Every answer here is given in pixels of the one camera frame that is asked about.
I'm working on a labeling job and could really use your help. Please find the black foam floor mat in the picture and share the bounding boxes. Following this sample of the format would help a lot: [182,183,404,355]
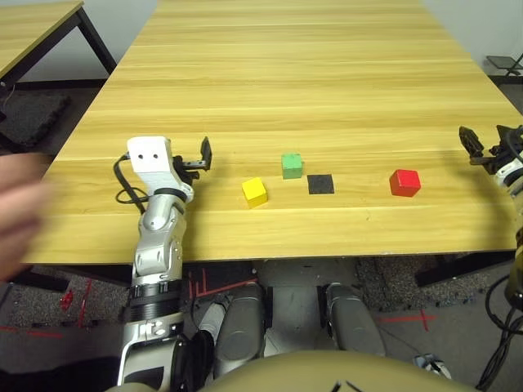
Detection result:
[0,91,71,149]

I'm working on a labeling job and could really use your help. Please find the speckled foam floor mat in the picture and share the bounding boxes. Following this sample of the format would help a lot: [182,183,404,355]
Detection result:
[354,256,489,305]

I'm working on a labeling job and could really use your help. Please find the black square pad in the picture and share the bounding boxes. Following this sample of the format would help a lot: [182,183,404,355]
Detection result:
[306,174,336,195]

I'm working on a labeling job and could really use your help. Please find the olive robot torso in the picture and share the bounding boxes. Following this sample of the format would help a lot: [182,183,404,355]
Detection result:
[105,350,477,392]

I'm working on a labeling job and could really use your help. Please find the black tripod stand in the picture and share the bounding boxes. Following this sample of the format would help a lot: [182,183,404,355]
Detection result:
[485,52,523,79]

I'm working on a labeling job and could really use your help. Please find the blurred bystander hand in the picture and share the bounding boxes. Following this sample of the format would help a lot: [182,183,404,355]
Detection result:
[0,153,53,283]

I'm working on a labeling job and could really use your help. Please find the green wooden block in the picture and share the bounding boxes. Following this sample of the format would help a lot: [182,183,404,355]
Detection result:
[280,153,304,180]

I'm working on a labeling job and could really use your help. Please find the black cable bundle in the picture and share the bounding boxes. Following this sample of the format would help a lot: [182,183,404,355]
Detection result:
[476,274,523,391]

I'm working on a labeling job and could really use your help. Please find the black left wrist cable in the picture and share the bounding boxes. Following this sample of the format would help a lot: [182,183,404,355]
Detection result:
[114,151,150,214]

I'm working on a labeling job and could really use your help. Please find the yellow wooden block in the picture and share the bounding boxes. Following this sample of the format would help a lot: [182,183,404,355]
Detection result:
[241,176,269,208]

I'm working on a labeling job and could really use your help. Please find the grey robot right leg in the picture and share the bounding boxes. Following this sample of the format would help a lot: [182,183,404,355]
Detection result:
[324,281,388,359]

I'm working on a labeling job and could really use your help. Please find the wooden side table black legs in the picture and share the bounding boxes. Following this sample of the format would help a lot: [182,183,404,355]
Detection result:
[0,0,118,89]

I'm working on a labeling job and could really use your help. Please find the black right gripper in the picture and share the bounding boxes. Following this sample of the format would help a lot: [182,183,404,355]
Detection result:
[458,124,523,175]

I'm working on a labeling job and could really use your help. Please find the black table frame bar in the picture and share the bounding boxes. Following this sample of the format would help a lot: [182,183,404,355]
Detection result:
[413,251,518,287]

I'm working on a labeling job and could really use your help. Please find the red wooden block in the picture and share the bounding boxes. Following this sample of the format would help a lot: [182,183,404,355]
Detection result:
[388,169,422,198]

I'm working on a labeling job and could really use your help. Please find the grey robot left leg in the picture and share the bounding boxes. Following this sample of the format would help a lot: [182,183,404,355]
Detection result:
[198,281,267,380]

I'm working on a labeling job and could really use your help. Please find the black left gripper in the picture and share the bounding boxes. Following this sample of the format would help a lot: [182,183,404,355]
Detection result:
[171,136,214,187]

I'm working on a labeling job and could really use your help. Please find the grey robot leg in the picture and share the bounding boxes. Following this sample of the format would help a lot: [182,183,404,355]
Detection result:
[324,281,388,359]
[198,281,267,380]

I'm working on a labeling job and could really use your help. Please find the small grey floor object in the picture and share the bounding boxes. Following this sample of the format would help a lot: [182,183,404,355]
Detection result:
[411,352,453,381]

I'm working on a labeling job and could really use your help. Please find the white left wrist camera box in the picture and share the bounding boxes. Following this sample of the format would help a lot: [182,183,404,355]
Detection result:
[126,136,195,202]

